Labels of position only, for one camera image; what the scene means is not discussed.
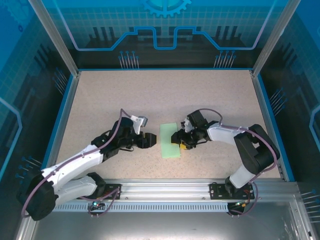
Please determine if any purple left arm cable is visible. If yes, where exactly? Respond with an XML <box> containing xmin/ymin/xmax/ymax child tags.
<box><xmin>21</xmin><ymin>108</ymin><xmax>132</xmax><ymax>218</ymax></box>

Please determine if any aluminium frame post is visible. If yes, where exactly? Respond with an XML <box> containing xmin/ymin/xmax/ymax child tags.
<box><xmin>27</xmin><ymin>0</ymin><xmax>82</xmax><ymax>77</ymax></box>
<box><xmin>249</xmin><ymin>0</ymin><xmax>297</xmax><ymax>78</ymax></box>

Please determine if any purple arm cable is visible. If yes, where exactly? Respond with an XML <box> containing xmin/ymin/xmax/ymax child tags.
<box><xmin>197</xmin><ymin>108</ymin><xmax>279</xmax><ymax>218</ymax></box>
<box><xmin>21</xmin><ymin>108</ymin><xmax>132</xmax><ymax>218</ymax></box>

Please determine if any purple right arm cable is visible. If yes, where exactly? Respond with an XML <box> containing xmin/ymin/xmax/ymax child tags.
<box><xmin>197</xmin><ymin>108</ymin><xmax>279</xmax><ymax>218</ymax></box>

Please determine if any grey steel sheet panel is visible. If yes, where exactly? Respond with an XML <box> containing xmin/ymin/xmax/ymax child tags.
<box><xmin>14</xmin><ymin>194</ymin><xmax>316</xmax><ymax>240</ymax></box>

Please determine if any green foam sheet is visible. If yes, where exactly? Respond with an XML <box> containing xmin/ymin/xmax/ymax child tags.
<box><xmin>159</xmin><ymin>121</ymin><xmax>182</xmax><ymax>160</ymax></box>

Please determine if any aluminium mounting beam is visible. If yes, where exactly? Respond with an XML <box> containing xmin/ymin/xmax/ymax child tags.
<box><xmin>56</xmin><ymin>177</ymin><xmax>300</xmax><ymax>202</ymax></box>

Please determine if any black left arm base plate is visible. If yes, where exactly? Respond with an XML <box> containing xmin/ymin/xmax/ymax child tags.
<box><xmin>103</xmin><ymin>183</ymin><xmax>123</xmax><ymax>200</ymax></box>

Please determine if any blue-edged aluminium side rail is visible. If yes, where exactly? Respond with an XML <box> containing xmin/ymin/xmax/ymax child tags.
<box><xmin>249</xmin><ymin>69</ymin><xmax>296</xmax><ymax>182</ymax></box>
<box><xmin>36</xmin><ymin>71</ymin><xmax>82</xmax><ymax>182</ymax></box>

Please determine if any slotted aluminium cable duct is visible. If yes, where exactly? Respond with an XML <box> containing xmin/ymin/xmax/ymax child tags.
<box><xmin>53</xmin><ymin>202</ymin><xmax>251</xmax><ymax>213</ymax></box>

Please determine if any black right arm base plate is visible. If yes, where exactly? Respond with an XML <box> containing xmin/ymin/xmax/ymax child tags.
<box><xmin>209</xmin><ymin>181</ymin><xmax>254</xmax><ymax>200</ymax></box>

